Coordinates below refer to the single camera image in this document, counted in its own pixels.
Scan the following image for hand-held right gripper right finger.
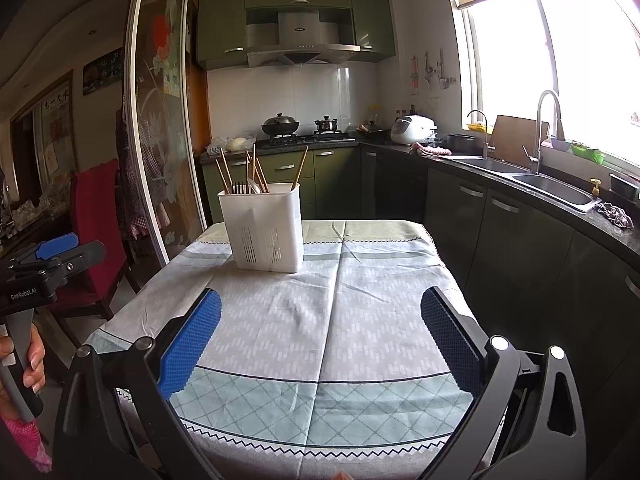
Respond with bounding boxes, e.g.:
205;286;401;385
420;286;588;480

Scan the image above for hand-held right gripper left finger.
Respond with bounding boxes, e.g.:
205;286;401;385
52;287;226;480

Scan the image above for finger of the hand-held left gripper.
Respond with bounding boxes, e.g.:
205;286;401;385
15;232;81;262
45;240;107;283

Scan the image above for white plastic utensil holder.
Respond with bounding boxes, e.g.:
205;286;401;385
217;182;305;274

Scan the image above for person's left forearm pink sleeve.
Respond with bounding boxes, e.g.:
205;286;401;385
1;412;54;474

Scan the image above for person's left hand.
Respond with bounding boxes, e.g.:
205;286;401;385
0;324;47;419

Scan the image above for red covered chair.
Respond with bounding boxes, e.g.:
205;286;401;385
67;158;134;322

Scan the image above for dark lower kitchen cabinets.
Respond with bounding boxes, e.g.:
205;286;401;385
359;144;640;463

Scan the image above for patterned pale tablecloth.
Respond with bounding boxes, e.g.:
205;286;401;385
82;219;494;480

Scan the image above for floral sliding glass door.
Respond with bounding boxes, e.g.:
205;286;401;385
122;0;209;272

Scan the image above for steel double sink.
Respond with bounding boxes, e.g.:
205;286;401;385
442;154;601;214

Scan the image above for plastic bag of food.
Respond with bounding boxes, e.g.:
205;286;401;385
207;134;259;155

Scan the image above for pink dish cloth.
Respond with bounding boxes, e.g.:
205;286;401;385
409;142;452;157

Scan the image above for dark stone countertop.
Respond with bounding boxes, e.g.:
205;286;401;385
200;135;640;273

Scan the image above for green lower kitchen cabinets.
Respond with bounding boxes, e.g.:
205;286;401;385
202;145;364;221

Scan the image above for green kitchen cabinets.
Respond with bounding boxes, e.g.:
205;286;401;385
195;0;399;72
202;145;364;221

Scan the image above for black pot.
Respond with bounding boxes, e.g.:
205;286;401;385
445;133;484;156

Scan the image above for small steel faucet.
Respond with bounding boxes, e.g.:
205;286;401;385
467;109;494;160

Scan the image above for dark crumpled dish rag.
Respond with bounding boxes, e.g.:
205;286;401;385
594;201;635;230

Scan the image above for wooden cutting board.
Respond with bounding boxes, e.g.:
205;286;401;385
489;114;550;167

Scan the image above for white rice cooker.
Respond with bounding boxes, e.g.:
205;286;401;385
390;115;438;147

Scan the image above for black frying pan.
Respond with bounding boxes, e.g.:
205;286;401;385
357;122;392;144

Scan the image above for tall steel faucet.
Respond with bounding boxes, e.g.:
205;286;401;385
522;89;565;175

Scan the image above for black plastic container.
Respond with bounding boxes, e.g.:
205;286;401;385
608;172;640;200

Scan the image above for green plastic bowls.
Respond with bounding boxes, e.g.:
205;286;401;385
569;140;606;164

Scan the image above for black wok with lid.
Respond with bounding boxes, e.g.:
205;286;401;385
260;113;301;139

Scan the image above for black gas stove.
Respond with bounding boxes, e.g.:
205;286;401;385
259;130;357;147

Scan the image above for green upper kitchen cabinets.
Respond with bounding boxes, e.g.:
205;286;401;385
195;0;399;72

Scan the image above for kitchen window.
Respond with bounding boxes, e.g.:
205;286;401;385
452;0;640;172

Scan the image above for steel range hood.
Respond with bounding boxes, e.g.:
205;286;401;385
244;9;362;69

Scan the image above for calligraphy wall poster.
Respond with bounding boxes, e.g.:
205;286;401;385
32;82;76;182

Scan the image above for dark framed wall picture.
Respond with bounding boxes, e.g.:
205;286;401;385
82;48;124;96

